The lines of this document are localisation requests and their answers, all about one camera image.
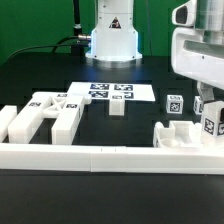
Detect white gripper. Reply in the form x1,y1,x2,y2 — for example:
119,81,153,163
171,0,224,104

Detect white chair seat part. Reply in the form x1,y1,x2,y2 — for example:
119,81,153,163
153,120,202,148

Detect white tagged cube right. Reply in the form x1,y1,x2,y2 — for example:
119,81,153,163
193,96,202,115

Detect white tagged cube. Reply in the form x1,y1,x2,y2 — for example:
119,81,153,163
193,96,202,115
166,95,184,114

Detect white tagged cube left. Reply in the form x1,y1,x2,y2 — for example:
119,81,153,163
166,95,184,114

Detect white tag base sheet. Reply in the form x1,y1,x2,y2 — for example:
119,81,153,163
67,82,155,102

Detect black vertical pole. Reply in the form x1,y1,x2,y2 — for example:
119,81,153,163
71,0,84,56

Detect white front fence bar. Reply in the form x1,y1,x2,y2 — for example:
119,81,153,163
0,143,224,175

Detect white fence bar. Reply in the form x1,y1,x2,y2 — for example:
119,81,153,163
0,105,17,143
0,143,224,175

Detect white left fence bar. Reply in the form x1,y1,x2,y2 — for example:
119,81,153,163
0,105,17,143

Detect white chair back frame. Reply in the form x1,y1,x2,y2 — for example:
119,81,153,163
8,92,92,145

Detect black cable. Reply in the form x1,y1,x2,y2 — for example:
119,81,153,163
7,34,92,62

